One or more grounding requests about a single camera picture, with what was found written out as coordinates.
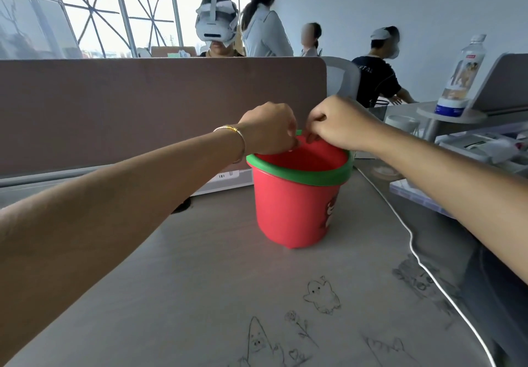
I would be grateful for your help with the person's left hand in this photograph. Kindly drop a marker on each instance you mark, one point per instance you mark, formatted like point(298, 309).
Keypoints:
point(266, 127)

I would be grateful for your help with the clear plastic box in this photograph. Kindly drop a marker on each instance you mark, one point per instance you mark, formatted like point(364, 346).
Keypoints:
point(420, 197)

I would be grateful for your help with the person's left forearm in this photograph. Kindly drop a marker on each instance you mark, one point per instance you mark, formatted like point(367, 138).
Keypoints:
point(111, 218)

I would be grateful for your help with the grey monitor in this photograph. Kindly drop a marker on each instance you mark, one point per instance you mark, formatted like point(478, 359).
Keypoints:
point(503, 84)

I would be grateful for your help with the person's right hand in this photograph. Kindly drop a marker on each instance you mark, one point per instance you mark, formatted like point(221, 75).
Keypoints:
point(342, 121)

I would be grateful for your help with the clear plastic water bottle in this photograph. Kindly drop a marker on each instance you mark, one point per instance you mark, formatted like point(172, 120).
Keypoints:
point(460, 78)

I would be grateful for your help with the white cup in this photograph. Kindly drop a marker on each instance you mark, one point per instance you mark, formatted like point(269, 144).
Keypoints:
point(401, 125)

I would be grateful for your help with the white tray of supplies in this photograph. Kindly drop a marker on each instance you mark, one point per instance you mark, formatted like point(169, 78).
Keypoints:
point(482, 146)

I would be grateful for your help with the person's right forearm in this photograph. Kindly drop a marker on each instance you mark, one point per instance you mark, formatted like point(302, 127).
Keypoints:
point(449, 181)

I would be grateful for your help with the glass partition panel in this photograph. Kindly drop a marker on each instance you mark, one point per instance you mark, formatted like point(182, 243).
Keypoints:
point(33, 28)

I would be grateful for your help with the white office chair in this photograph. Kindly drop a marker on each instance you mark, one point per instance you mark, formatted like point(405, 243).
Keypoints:
point(342, 76)

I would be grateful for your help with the brown desk divider panel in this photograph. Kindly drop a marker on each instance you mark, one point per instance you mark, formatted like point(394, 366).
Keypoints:
point(136, 111)

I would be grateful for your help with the window frame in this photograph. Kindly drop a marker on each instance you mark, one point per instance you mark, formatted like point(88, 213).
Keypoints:
point(123, 12)

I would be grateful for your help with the white power strip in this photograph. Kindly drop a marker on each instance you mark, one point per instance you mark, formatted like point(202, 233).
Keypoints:
point(227, 179)

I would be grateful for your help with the white round stand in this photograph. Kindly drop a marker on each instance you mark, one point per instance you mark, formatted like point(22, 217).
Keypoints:
point(441, 120)

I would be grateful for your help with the person's left fingers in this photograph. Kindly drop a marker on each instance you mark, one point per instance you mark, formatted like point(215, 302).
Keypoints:
point(292, 133)

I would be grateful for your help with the person's right fingers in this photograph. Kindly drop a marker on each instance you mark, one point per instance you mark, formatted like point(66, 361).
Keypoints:
point(313, 128)

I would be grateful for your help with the red bucket with green rim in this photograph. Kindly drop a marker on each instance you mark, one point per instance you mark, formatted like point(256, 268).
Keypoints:
point(295, 206)

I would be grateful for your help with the brown cardboard box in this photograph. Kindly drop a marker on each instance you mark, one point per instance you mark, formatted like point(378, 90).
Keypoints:
point(169, 51)

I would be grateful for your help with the black mesh bin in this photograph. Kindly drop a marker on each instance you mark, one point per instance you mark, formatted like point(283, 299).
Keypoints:
point(377, 111)

